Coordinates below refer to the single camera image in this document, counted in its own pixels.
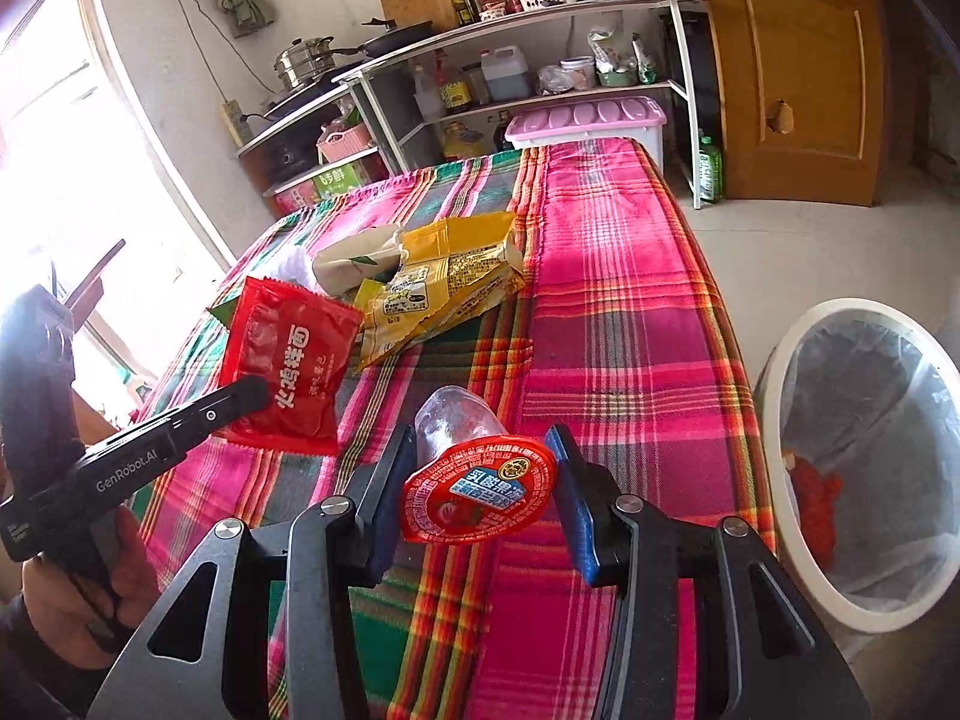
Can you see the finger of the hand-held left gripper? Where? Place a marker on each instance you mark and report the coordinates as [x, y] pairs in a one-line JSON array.
[[232, 403]]

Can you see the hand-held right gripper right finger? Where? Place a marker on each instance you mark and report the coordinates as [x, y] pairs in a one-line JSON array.
[[570, 510]]

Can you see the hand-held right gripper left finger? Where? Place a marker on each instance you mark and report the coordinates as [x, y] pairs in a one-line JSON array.
[[390, 510]]

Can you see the red sauce packet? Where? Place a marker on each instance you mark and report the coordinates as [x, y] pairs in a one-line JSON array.
[[300, 345]]

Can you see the clear jelly cup red lid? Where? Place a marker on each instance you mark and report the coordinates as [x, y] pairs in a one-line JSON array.
[[480, 495]]

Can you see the small yellow snack packet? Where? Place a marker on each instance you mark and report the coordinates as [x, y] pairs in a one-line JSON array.
[[397, 315]]

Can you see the large yellow snack bag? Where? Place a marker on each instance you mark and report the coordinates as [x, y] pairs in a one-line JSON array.
[[469, 262]]

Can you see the white trash bin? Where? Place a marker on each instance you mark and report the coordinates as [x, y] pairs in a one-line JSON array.
[[885, 405]]

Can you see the person's left forearm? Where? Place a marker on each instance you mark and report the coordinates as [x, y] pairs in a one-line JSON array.
[[30, 667]]

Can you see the person's left hand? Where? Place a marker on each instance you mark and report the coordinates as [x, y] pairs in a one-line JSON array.
[[52, 607]]

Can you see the crumpled clear plastic wrap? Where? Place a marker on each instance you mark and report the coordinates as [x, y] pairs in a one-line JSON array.
[[289, 264]]

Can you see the beige tissue pack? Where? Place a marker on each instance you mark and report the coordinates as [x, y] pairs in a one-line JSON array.
[[349, 259]]

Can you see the pink plaid tablecloth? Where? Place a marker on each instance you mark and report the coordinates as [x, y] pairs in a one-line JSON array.
[[615, 300]]

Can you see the red wrapper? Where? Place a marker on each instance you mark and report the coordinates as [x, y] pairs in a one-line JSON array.
[[814, 510]]

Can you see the green carton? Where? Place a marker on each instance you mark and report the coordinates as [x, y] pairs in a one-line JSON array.
[[341, 180]]

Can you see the low stove shelf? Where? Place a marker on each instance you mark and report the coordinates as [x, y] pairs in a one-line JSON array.
[[285, 131]]

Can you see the white power strip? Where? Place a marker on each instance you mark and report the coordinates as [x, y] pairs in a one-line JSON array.
[[236, 124]]

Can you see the pink plastic basket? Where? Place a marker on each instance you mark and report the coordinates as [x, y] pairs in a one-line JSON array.
[[343, 144]]

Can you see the black gas stove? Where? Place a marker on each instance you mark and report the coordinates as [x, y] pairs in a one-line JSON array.
[[304, 99]]

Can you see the steel steamer pot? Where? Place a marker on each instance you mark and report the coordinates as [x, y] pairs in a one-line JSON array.
[[304, 64]]

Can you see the yellow cooking oil bottle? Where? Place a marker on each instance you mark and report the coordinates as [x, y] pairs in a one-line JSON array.
[[463, 142]]

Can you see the clear liquid bottle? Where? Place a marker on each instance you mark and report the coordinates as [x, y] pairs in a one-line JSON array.
[[424, 94]]

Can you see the green plastic bottle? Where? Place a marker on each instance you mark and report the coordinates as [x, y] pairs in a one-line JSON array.
[[709, 169]]

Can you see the dark glass bottle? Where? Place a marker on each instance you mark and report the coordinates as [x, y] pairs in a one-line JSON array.
[[504, 133]]

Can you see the oil bottle yellow label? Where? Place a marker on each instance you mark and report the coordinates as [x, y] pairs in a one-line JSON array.
[[454, 90]]

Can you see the storage box with pink lid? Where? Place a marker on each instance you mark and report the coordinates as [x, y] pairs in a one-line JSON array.
[[585, 116]]

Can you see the dark glass jar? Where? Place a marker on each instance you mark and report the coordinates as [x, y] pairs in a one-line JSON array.
[[478, 84]]

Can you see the black frying pan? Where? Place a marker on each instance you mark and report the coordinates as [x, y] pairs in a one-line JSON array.
[[397, 36]]

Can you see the white jug dark liquid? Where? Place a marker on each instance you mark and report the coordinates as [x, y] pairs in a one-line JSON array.
[[508, 75]]

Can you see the crumpled plastic bag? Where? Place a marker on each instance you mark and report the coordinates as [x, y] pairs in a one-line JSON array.
[[555, 80]]

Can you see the green bowl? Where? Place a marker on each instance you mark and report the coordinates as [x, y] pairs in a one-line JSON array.
[[616, 79]]

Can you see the white plastic tub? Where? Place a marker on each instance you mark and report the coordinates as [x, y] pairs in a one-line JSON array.
[[578, 73]]

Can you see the green white packet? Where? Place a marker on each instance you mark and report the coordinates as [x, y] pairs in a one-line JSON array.
[[645, 60]]

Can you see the printed snack bag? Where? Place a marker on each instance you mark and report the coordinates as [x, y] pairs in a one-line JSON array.
[[611, 49]]

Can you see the white metal shelf rack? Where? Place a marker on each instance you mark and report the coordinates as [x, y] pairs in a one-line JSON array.
[[525, 19]]

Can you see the wooden door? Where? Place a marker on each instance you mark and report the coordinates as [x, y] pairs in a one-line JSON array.
[[795, 75]]

